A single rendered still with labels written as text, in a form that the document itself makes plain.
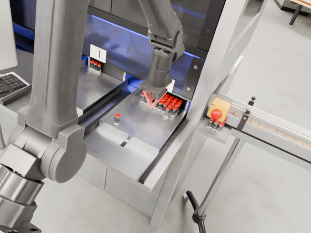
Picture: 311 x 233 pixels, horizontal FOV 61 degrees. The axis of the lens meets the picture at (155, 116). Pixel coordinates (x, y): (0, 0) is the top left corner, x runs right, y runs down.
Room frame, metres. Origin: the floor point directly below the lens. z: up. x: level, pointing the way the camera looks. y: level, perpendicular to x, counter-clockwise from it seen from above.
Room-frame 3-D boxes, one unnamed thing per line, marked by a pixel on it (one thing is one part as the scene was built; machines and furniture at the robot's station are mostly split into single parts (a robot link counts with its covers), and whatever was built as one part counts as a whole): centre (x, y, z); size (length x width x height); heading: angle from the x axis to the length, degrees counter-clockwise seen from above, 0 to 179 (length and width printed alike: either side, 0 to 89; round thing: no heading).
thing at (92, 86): (1.00, 0.35, 0.90); 0.34 x 0.26 x 0.04; 161
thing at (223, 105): (0.92, -0.25, 1.00); 0.08 x 0.07 x 0.07; 161
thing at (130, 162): (0.88, 0.21, 0.87); 0.70 x 0.48 x 0.02; 71
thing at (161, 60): (0.70, 0.02, 1.25); 0.07 x 0.06 x 0.07; 161
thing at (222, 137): (0.95, -0.27, 0.87); 0.14 x 0.13 x 0.02; 161
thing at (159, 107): (0.97, 0.00, 0.90); 0.18 x 0.02 x 0.05; 72
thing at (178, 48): (0.73, 0.01, 1.29); 0.11 x 0.09 x 0.12; 161
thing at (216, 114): (0.88, -0.23, 0.99); 0.04 x 0.04 x 0.04; 71
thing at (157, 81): (0.70, 0.02, 1.19); 0.10 x 0.07 x 0.07; 161
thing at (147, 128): (0.89, 0.03, 0.90); 0.34 x 0.26 x 0.04; 162
